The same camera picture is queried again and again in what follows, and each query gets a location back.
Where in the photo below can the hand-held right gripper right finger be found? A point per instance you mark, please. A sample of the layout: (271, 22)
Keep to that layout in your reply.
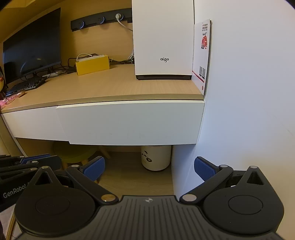
(204, 169)

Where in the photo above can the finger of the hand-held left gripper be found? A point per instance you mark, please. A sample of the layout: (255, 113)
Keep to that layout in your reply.
(34, 159)
(18, 170)

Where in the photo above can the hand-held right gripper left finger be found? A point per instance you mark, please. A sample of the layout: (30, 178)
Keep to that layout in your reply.
(94, 169)

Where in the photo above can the wide white desk drawer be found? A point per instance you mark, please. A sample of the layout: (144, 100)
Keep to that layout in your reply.
(129, 122)

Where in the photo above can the yellow green stool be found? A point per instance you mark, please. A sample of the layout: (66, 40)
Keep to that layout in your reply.
(73, 152)

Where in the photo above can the narrow white desk drawer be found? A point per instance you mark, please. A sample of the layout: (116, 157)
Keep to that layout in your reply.
(32, 122)

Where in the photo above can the white panda print bin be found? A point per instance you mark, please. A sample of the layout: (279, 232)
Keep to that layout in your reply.
(156, 159)

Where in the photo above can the pink transparent packet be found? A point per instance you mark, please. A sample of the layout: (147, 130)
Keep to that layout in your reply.
(7, 101)

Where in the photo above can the brown oval item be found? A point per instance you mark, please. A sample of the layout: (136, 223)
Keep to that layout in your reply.
(21, 93)

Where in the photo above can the black keyboard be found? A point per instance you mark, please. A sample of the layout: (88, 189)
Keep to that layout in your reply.
(25, 85)

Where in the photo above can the yellow box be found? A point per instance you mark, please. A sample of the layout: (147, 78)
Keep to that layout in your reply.
(92, 66)

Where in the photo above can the white red printed box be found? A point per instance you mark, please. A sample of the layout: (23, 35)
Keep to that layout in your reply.
(201, 57)

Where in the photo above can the black computer monitor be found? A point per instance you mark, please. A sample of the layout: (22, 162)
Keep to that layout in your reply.
(32, 46)

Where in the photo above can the white power strip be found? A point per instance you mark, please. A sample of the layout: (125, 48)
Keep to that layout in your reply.
(100, 56)

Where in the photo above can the white computer case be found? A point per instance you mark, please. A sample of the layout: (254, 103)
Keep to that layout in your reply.
(161, 34)

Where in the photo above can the black wall socket rail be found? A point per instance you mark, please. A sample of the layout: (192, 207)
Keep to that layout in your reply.
(92, 23)

